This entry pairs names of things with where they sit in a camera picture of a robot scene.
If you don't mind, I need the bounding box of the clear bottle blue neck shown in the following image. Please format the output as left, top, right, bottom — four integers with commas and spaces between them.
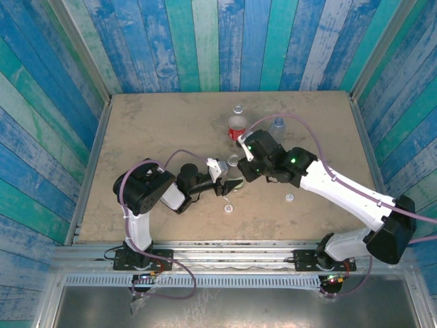
269, 116, 286, 144

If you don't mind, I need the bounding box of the steel sheet panel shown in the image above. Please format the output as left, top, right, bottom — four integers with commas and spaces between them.
51, 286, 423, 328

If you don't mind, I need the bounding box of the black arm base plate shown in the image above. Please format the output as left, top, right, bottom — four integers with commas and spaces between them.
294, 249, 356, 273
113, 248, 174, 273

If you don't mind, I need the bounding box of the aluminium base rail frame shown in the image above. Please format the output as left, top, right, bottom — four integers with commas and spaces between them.
51, 240, 419, 274

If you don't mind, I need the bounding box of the aluminium side rail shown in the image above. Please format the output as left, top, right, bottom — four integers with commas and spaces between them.
348, 92, 406, 247
64, 97, 113, 246

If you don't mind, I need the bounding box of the clear bottle green tea label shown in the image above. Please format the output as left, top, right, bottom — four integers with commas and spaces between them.
224, 160, 246, 193

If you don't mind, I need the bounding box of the aluminium corner post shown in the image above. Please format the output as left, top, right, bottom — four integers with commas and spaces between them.
46, 0, 113, 105
350, 0, 418, 102

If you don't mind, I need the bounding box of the slotted grey cable tray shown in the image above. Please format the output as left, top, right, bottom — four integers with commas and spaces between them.
64, 274, 324, 288

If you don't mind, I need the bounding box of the clear bottle red label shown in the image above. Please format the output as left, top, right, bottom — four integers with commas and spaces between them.
227, 105, 249, 141

